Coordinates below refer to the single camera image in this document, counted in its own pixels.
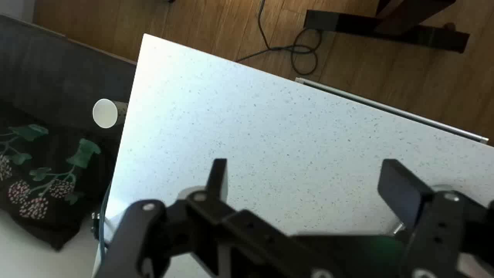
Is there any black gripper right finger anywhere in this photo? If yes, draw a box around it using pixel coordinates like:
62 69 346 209
376 157 437 228

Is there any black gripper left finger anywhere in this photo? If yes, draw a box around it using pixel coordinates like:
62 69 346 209
185 157 230 217

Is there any white paper cup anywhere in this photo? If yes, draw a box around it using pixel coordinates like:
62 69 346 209
91 97 128 129

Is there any black stand base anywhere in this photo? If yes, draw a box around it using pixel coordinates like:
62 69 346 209
302 0 471 53

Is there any dark grey sofa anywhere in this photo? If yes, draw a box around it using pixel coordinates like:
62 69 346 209
0 13 139 132

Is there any black cable on floor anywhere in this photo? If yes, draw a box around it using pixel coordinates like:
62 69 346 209
236 0 321 78

